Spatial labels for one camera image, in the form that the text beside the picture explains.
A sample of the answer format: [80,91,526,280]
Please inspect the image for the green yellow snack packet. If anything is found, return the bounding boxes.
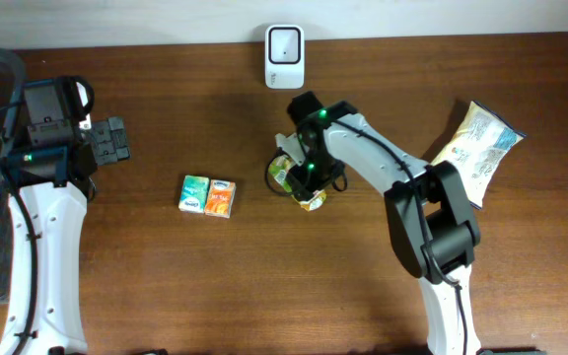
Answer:
[266,154,326,212]

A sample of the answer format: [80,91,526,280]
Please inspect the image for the orange tissue pack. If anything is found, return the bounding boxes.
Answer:
[204,179,236,218]

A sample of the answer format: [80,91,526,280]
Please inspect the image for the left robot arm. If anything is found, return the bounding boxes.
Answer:
[0,76,131,354]

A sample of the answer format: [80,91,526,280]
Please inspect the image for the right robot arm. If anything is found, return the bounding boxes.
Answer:
[276,92,481,354]

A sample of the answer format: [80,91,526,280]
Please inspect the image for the white barcode scanner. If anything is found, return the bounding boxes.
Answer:
[264,24,306,90]

